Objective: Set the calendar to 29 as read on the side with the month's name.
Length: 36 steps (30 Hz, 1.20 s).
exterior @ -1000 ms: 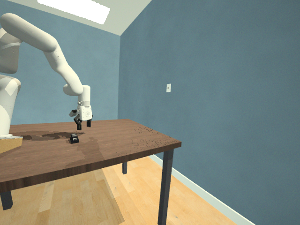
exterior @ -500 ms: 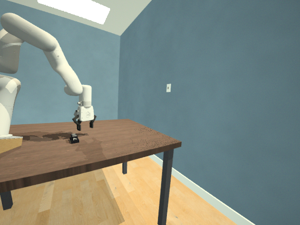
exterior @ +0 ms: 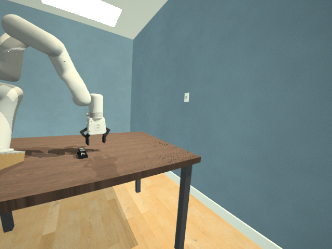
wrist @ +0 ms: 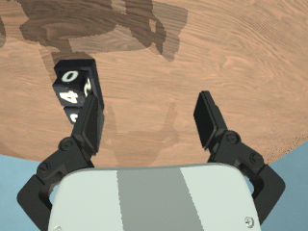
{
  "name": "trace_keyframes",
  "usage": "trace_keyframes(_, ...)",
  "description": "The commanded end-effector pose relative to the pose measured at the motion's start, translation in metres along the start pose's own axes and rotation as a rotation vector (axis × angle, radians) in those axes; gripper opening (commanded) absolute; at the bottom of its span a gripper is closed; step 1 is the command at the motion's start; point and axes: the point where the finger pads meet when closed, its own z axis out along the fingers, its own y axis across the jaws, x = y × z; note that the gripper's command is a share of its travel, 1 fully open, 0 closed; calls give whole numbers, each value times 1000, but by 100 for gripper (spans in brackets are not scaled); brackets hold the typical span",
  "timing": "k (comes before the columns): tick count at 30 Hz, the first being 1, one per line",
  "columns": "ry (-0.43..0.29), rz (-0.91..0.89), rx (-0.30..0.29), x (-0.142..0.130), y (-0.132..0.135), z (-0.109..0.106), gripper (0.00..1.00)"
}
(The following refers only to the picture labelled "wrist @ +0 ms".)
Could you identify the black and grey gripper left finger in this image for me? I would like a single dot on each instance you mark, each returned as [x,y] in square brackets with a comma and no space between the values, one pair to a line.
[73,153]

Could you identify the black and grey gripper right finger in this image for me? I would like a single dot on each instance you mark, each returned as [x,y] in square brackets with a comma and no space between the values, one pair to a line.
[226,145]

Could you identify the black number cube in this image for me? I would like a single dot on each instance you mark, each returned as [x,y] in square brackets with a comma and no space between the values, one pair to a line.
[72,87]
[71,113]

